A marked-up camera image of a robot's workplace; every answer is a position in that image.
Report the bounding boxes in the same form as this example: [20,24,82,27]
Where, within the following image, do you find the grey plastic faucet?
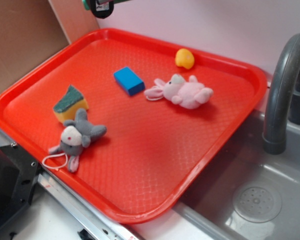
[262,33,300,155]

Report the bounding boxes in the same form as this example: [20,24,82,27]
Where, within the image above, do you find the yellow green sponge wedge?
[53,85,89,123]

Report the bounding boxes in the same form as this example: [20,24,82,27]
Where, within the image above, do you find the grey plush mouse toy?
[42,108,108,173]

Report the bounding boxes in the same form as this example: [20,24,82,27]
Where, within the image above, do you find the red plastic tray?
[0,29,267,224]

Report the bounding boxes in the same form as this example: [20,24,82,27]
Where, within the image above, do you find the black metal bracket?
[0,145,41,233]

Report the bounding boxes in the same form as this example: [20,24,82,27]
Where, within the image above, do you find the pink plush rabbit toy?
[144,73,214,110]

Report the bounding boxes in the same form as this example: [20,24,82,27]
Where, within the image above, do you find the blue rectangular block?
[113,66,146,96]

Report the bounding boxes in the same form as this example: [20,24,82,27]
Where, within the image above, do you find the grey plastic sink basin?
[174,111,300,240]

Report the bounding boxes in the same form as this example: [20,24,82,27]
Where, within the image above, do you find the brown cardboard panel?
[0,0,99,94]

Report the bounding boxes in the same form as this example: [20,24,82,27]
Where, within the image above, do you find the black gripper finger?
[90,0,115,19]

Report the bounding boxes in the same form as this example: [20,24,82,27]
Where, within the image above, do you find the silver metal rail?
[0,129,141,240]

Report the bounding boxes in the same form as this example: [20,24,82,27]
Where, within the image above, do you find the yellow rubber duck toy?
[175,48,195,70]

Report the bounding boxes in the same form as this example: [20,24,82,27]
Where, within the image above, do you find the green rectangular block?
[82,0,91,11]

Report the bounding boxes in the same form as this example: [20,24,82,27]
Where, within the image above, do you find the round sink drain cover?
[232,182,282,223]

